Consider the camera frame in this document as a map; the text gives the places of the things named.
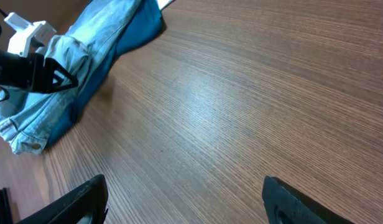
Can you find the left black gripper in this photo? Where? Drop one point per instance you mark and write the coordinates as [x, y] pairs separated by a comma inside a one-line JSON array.
[[34, 73]]

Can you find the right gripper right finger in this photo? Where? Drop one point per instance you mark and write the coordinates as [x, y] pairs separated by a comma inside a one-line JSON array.
[[287, 205]]

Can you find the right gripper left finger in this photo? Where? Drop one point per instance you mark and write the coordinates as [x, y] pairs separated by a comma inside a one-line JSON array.
[[84, 204]]

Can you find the light blue denim shorts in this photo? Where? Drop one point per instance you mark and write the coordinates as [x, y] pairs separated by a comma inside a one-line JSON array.
[[27, 119]]

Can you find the white garment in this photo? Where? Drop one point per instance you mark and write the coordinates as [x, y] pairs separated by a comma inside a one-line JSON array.
[[163, 3]]

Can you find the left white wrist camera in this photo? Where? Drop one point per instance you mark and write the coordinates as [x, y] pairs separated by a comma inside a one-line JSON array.
[[28, 34]]

